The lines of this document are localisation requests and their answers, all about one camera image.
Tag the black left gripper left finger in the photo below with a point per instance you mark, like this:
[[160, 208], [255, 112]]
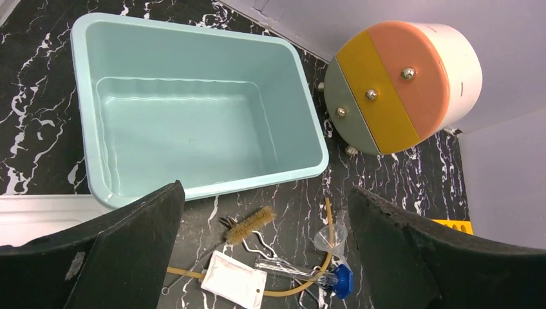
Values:
[[117, 260]]

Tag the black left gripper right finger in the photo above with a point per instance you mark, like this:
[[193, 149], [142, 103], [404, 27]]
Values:
[[410, 261]]

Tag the graduated cylinder blue base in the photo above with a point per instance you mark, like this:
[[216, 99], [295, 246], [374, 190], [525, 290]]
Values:
[[339, 279]]

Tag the yellow test tube rack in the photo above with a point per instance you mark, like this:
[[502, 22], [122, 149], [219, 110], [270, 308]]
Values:
[[459, 225]]

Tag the clear plastic funnel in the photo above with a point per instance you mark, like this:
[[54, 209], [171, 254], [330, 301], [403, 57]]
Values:
[[331, 239]]

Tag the white sachet packet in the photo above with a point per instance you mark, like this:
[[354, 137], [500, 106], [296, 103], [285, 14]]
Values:
[[235, 281]]

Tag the white bin lid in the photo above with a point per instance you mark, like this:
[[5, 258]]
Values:
[[27, 217]]

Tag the metal crucible tongs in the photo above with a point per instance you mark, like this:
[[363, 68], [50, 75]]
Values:
[[267, 252]]

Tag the test tube brush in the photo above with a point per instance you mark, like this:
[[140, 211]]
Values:
[[236, 234]]

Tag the teal plastic bin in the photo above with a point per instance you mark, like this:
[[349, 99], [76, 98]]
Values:
[[218, 111]]

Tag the round drawer cabinet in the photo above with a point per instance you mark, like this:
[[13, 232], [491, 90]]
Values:
[[395, 84]]

